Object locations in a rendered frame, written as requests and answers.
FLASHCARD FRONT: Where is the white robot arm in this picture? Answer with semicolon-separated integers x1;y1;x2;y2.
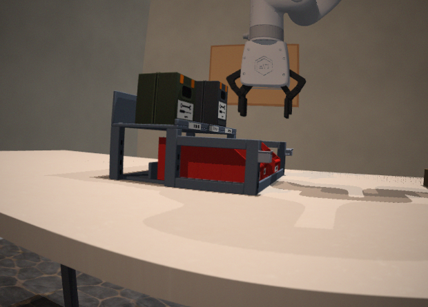
243;0;341;41

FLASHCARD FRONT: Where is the dark grey metal shelf rack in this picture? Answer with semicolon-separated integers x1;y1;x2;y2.
109;90;293;195

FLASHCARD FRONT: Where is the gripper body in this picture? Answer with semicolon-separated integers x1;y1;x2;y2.
240;37;290;90

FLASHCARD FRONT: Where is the red bin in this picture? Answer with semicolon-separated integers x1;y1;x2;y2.
261;143;280;175
157;137;246;182
264;163;269;178

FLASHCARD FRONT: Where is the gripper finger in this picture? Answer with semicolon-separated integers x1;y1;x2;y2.
226;69;252;117
281;69;306;119

